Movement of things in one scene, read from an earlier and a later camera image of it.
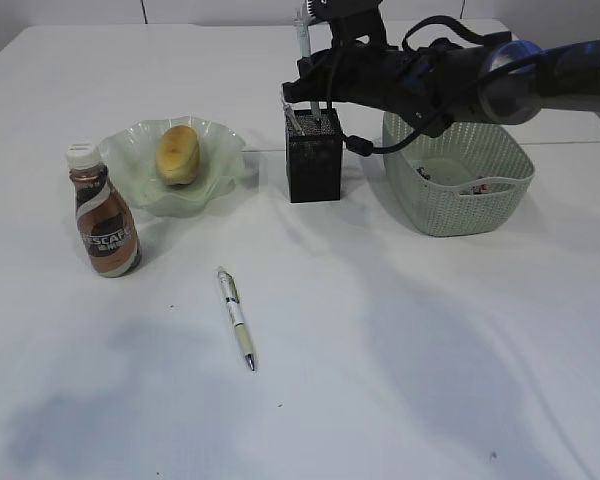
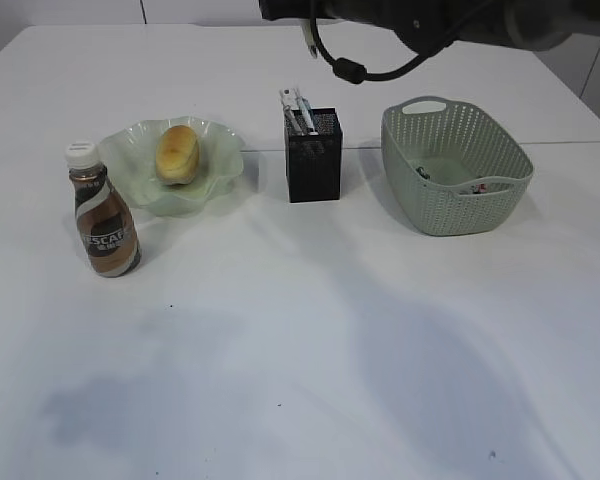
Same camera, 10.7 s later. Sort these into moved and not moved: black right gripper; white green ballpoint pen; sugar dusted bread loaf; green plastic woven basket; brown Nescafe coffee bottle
Moved: black right gripper; white green ballpoint pen
Not moved: brown Nescafe coffee bottle; green plastic woven basket; sugar dusted bread loaf
